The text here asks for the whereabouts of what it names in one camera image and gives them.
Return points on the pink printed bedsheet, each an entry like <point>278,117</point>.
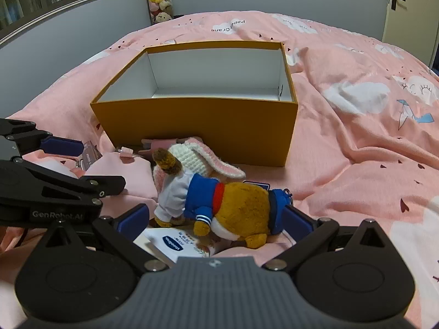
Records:
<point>343,126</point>

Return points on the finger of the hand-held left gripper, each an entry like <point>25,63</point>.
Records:
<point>65,145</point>
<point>99,185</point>

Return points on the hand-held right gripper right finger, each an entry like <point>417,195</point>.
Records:
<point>295,224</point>

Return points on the white wet wipes packet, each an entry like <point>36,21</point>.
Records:
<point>171,243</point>

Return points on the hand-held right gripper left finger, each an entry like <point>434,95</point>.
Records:
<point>132,222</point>

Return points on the silver metal clip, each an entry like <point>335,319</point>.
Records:
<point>90,154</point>

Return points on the cream door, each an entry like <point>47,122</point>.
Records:
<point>411,31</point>

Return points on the orange cardboard box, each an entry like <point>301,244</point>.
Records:
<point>205,126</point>

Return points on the crocheted white bunny toy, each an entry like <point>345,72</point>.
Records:
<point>192,159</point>

